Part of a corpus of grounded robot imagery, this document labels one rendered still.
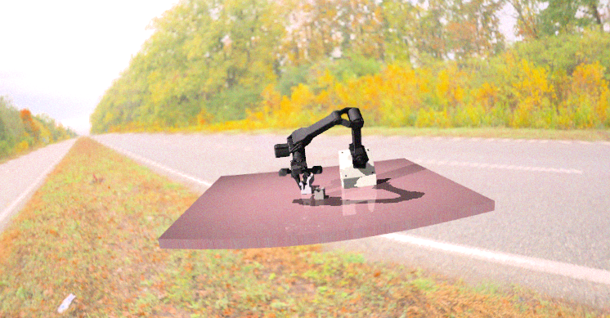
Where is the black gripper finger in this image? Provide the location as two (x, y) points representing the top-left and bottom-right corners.
(303, 173), (311, 189)
(291, 174), (302, 190)

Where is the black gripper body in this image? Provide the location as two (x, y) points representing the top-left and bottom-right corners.
(278, 155), (323, 177)

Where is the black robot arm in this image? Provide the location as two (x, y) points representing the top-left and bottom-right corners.
(274, 107), (369, 176)

